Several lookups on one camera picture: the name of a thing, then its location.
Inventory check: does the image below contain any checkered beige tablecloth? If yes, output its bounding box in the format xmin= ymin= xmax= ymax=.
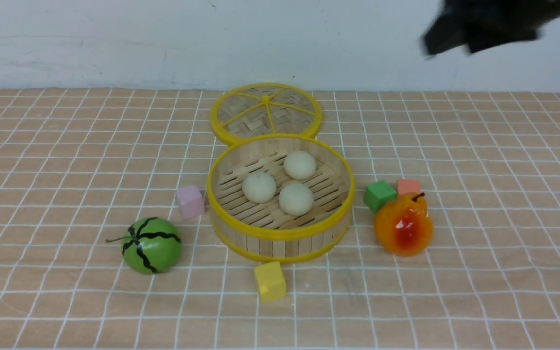
xmin=0 ymin=89 xmax=560 ymax=350

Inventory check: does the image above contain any salmon foam cube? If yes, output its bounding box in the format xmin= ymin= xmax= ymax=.
xmin=396 ymin=178 xmax=422 ymax=197

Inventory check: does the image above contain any yellow foam cube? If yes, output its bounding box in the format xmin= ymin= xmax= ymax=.
xmin=253 ymin=261 xmax=287 ymax=304

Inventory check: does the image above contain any pink foam cube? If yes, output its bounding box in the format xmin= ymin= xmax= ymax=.
xmin=176 ymin=185 xmax=205 ymax=220

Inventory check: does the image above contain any bamboo steamer lid yellow rim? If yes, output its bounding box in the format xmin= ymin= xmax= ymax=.
xmin=210 ymin=82 xmax=323 ymax=146

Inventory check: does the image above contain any green foam cube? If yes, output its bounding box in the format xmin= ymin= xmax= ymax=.
xmin=363 ymin=181 xmax=397 ymax=213

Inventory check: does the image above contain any white bun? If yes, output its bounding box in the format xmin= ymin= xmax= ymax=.
xmin=278 ymin=182 xmax=314 ymax=216
xmin=283 ymin=150 xmax=317 ymax=181

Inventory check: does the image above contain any green toy watermelon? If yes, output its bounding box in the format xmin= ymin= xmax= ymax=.
xmin=106 ymin=217 xmax=182 ymax=275

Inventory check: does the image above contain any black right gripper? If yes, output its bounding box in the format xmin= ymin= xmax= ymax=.
xmin=422 ymin=0 xmax=560 ymax=57

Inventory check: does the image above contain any orange toy pear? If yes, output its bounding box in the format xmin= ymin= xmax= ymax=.
xmin=374 ymin=192 xmax=434 ymax=257

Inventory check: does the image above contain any bamboo steamer tray yellow rim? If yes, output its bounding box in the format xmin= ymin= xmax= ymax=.
xmin=207 ymin=134 xmax=356 ymax=264

